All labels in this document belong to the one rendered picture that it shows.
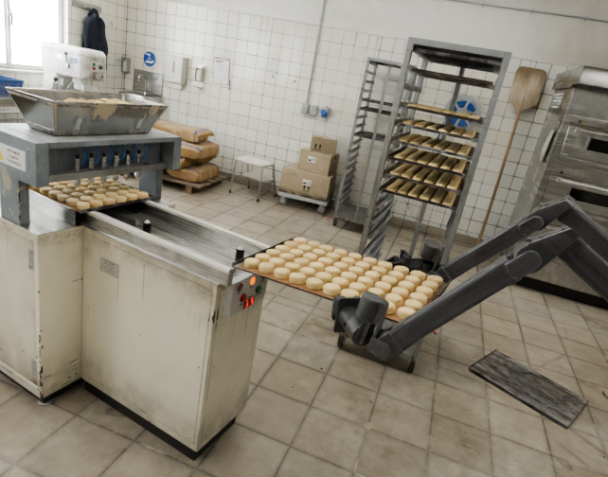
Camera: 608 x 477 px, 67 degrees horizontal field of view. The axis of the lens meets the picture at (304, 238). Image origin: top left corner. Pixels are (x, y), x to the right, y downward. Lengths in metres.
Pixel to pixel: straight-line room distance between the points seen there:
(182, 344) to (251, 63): 4.79
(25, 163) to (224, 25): 4.75
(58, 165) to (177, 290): 0.68
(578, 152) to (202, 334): 3.75
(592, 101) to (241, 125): 3.91
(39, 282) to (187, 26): 5.06
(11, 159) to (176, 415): 1.15
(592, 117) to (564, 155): 0.37
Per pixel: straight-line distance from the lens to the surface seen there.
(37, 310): 2.10
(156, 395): 2.06
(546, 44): 5.67
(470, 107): 5.46
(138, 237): 1.83
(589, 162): 4.66
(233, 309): 1.69
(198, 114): 6.54
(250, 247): 1.86
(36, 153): 1.85
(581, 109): 4.68
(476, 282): 1.08
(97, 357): 2.26
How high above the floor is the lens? 1.57
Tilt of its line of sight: 20 degrees down
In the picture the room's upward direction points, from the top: 11 degrees clockwise
